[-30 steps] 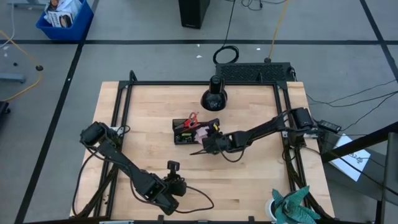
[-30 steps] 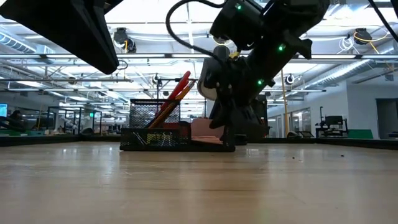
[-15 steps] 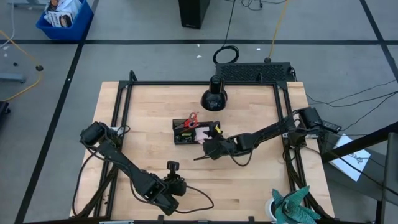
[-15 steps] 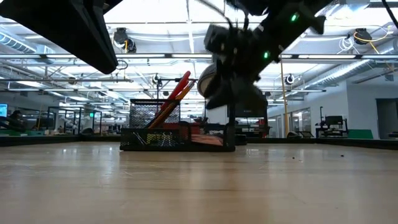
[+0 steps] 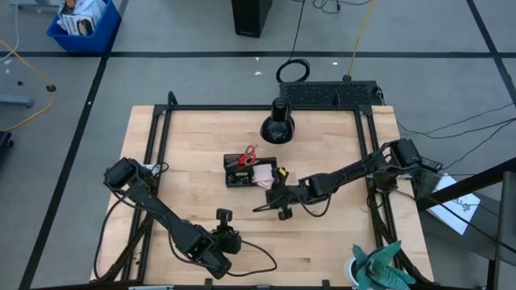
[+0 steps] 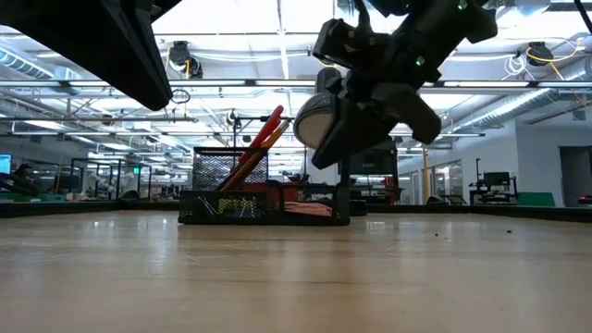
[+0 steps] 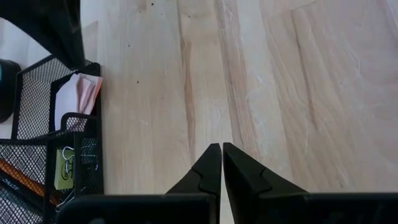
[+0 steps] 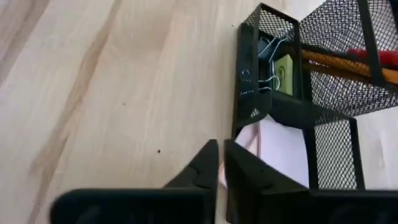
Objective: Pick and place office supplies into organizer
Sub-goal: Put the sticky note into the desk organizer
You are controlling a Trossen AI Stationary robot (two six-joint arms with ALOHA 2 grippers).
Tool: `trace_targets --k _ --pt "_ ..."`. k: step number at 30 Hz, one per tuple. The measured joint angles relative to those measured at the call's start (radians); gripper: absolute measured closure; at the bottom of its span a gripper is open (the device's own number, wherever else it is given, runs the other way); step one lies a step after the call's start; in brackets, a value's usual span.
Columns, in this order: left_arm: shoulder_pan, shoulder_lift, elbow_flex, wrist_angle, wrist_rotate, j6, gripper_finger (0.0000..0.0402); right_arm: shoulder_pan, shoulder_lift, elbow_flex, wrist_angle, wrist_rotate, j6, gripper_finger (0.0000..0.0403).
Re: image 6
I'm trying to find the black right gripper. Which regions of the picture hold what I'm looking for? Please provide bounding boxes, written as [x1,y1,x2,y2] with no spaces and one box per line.
[312,18,443,170]

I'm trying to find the pink sticky note pad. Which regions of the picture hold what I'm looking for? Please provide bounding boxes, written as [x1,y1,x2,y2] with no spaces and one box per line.
[282,201,335,218]

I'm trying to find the green background panel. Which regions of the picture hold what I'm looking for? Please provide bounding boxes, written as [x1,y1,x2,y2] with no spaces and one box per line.
[516,191,556,208]

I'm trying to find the red handled scissors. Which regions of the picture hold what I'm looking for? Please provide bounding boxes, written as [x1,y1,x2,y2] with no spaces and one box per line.
[233,105,285,179]

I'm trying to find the black background workstation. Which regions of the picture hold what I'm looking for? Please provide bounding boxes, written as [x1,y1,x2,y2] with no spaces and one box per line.
[469,157,519,205]

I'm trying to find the black mesh desk organizer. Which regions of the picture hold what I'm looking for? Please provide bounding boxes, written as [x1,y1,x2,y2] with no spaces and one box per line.
[178,146,352,227]

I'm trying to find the yellow sticky note pad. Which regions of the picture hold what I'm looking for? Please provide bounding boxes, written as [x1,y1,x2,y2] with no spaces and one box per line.
[216,197,260,217]

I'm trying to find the black background screen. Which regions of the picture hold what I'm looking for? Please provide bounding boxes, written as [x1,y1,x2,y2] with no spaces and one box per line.
[349,147,400,177]

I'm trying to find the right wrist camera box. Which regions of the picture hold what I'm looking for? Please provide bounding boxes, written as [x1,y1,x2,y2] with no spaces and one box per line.
[313,18,388,71]

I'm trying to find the black desk lamp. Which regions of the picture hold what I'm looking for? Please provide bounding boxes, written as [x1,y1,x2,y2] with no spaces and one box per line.
[292,67,370,217]

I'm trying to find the black background station frame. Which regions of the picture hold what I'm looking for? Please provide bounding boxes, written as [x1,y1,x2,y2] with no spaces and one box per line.
[232,115,309,186]
[70,157,153,201]

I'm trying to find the person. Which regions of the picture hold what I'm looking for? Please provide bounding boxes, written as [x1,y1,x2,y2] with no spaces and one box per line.
[12,163,41,195]

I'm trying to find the orange pencil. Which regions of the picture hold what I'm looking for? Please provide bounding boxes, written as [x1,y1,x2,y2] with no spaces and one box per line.
[220,119,291,191]
[221,127,283,191]

